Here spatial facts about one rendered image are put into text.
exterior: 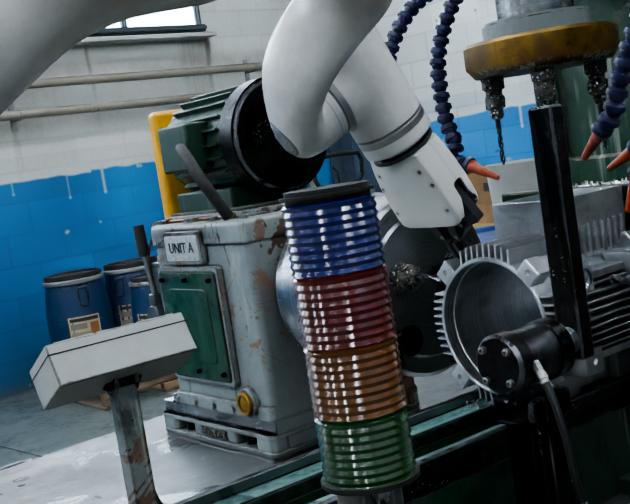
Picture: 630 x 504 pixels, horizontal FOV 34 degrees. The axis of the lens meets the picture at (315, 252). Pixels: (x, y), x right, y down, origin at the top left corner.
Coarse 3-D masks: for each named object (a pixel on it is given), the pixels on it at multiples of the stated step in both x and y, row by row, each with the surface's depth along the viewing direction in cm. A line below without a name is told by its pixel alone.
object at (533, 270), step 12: (624, 240) 120; (444, 264) 119; (456, 264) 119; (528, 264) 109; (540, 264) 110; (444, 276) 120; (528, 276) 110; (540, 276) 109; (456, 372) 121; (468, 384) 120; (552, 384) 110
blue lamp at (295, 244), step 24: (288, 216) 62; (312, 216) 61; (336, 216) 61; (360, 216) 61; (288, 240) 63; (312, 240) 61; (336, 240) 61; (360, 240) 61; (312, 264) 62; (336, 264) 61; (360, 264) 61
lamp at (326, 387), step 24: (312, 360) 63; (336, 360) 62; (360, 360) 62; (384, 360) 62; (312, 384) 64; (336, 384) 62; (360, 384) 62; (384, 384) 62; (336, 408) 62; (360, 408) 62; (384, 408) 62
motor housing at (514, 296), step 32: (480, 256) 115; (512, 256) 112; (544, 256) 115; (448, 288) 120; (480, 288) 124; (512, 288) 128; (544, 288) 110; (608, 288) 116; (448, 320) 121; (480, 320) 125; (512, 320) 128; (608, 320) 113; (448, 352) 122; (608, 352) 114; (480, 384) 118
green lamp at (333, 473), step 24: (336, 432) 63; (360, 432) 62; (384, 432) 62; (408, 432) 64; (336, 456) 63; (360, 456) 62; (384, 456) 62; (408, 456) 64; (336, 480) 63; (360, 480) 62; (384, 480) 62
